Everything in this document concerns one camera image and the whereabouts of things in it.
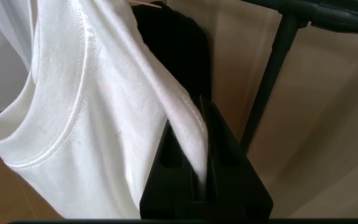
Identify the pink clothes hanger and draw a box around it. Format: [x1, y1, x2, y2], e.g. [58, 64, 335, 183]
[128, 0, 163, 9]

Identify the black garment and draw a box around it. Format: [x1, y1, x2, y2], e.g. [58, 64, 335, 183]
[131, 1, 213, 103]

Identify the black clothes rack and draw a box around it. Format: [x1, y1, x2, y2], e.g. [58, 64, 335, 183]
[239, 0, 358, 155]

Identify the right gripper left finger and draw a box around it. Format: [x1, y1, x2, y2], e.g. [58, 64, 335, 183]
[139, 121, 200, 218]

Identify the white garment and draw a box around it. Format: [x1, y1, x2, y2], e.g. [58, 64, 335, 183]
[0, 0, 209, 220]

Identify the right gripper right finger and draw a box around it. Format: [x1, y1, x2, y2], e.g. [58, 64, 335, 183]
[199, 96, 273, 218]

